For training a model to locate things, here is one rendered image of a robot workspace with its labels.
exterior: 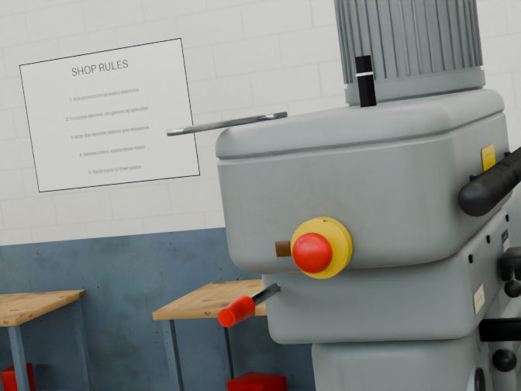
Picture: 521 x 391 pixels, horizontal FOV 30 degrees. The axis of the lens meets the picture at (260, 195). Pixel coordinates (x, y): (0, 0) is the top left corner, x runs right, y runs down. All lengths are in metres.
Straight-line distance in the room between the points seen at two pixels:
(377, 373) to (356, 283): 0.12
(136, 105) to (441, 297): 5.14
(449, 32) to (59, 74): 5.19
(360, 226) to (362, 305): 0.14
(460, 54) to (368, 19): 0.13
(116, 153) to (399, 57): 4.97
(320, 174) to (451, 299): 0.21
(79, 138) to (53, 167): 0.29
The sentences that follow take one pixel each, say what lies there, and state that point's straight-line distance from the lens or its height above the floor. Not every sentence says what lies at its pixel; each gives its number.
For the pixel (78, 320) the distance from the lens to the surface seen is 6.41.
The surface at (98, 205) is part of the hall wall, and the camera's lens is 6.34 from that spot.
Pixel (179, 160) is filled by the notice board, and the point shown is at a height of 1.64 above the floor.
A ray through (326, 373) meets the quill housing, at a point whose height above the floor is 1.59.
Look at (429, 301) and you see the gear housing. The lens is 1.07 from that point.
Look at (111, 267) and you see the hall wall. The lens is 6.36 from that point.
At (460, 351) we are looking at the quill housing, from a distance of 1.15.
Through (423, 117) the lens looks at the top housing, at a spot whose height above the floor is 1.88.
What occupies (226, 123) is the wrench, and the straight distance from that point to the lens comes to 1.05.
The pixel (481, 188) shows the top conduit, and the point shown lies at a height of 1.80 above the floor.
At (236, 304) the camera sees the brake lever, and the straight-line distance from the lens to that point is 1.01.
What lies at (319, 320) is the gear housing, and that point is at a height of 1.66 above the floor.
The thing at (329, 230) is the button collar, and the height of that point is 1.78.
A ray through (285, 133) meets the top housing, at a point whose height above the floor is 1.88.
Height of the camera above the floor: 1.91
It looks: 5 degrees down
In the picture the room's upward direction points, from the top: 8 degrees counter-clockwise
